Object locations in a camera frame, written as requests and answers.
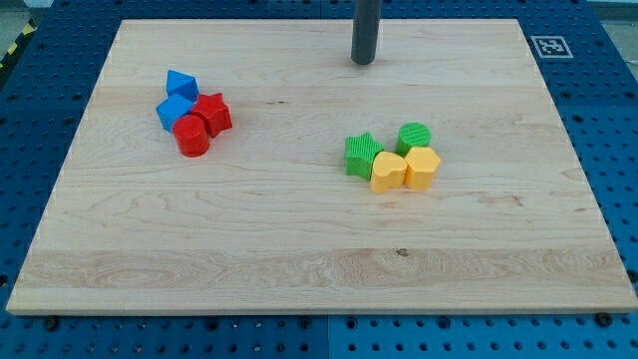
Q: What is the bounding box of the blue cube block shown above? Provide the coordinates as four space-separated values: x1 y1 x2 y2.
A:
156 94 194 132

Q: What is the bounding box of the yellow hexagon block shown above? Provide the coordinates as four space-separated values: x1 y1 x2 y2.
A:
404 147 442 190

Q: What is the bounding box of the red cylinder block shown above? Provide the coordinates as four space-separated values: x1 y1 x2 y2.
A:
171 115 209 158

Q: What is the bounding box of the red star block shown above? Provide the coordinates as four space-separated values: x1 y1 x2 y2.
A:
189 93 233 138

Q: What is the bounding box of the blue triangular block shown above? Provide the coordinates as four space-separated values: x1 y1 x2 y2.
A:
165 70 199 102

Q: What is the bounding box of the white fiducial marker tag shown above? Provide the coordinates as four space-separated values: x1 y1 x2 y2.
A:
530 35 573 59

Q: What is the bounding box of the light wooden board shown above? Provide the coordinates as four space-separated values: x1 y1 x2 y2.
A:
7 19 637 315

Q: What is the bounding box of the yellow heart block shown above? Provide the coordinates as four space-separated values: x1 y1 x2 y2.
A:
370 152 408 193

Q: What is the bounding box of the green star block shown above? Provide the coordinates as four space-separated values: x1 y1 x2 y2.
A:
344 132 384 180

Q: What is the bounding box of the yellow black hazard tape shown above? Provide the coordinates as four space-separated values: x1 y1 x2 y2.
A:
1 18 38 71

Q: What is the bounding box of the green cylinder block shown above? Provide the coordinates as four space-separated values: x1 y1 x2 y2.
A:
396 122 432 157

